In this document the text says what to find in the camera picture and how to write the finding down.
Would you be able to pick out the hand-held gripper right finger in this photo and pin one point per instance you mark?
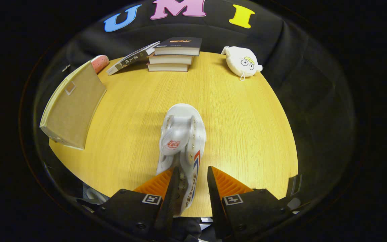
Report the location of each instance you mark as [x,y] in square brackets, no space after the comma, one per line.
[217,215]

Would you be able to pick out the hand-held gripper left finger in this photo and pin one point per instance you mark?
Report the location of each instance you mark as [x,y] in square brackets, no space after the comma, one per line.
[168,211]

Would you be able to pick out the white canvas shoe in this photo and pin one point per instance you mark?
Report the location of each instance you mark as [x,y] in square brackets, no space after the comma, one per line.
[183,127]

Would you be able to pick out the beige fabric storage box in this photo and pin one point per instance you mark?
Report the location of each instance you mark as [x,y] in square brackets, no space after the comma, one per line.
[76,107]

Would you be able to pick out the grey white object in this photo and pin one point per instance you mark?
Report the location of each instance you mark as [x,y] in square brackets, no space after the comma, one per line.
[94,195]

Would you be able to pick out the thick book with cream pages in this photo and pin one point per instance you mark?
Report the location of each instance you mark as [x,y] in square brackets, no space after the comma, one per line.
[166,67]
[170,59]

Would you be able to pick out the white plush toy with eyes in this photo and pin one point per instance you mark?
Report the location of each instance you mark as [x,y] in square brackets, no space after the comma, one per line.
[240,62]

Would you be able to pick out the leaning paperback book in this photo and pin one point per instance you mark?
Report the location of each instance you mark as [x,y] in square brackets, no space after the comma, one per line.
[129,60]

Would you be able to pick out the watermelon slice toy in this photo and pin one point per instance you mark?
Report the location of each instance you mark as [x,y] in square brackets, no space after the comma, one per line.
[100,63]

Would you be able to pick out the black cover book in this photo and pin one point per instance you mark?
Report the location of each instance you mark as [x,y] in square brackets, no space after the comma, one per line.
[178,43]

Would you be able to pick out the small light peg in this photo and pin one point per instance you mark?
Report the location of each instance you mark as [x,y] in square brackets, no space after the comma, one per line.
[66,68]

